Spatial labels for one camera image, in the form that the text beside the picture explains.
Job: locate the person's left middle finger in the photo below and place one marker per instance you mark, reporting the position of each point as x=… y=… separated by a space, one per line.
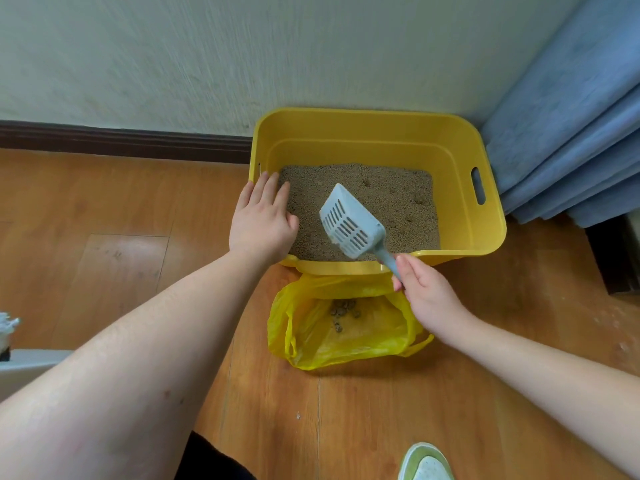
x=271 y=187

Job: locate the grey white box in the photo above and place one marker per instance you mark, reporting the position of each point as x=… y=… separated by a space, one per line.
x=27 y=367

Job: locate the person's left hand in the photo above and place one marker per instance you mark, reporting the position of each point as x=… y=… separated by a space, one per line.
x=261 y=229

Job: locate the person's right thumb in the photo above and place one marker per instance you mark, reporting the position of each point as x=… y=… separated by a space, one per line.
x=410 y=268

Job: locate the person's left little finger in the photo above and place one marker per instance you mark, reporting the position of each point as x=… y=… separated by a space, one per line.
x=245 y=195

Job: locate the brown litter clumps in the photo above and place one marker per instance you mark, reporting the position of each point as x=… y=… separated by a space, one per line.
x=344 y=310

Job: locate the person's right forearm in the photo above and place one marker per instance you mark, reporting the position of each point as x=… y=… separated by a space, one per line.
x=550 y=379

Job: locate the person's left forearm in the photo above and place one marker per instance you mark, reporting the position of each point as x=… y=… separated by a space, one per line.
x=130 y=364

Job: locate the black trousers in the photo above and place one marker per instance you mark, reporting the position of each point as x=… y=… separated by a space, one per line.
x=210 y=462

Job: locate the light blue litter scoop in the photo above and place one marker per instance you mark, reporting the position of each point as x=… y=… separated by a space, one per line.
x=350 y=222

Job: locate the beige cat litter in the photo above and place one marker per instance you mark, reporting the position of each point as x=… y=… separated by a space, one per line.
x=390 y=204

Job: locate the dark furniture base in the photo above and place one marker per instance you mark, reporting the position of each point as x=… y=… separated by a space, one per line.
x=615 y=259

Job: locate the white green shoe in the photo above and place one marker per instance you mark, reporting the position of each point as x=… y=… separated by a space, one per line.
x=425 y=464

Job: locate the dark brown baseboard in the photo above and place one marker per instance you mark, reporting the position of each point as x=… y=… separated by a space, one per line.
x=125 y=142

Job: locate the yellow plastic litter box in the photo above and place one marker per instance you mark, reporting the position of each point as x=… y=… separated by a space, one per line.
x=370 y=139

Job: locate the blue curtain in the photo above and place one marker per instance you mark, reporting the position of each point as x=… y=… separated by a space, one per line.
x=570 y=124

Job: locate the person's left thumb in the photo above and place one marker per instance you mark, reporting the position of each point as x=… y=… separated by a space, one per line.
x=292 y=226

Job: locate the yellow plastic bag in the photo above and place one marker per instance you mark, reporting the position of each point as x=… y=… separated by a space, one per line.
x=370 y=339

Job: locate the person's right hand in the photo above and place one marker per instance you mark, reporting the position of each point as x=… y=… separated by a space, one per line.
x=430 y=299

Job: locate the white fluffy object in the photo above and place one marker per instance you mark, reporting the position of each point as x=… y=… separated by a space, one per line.
x=7 y=330

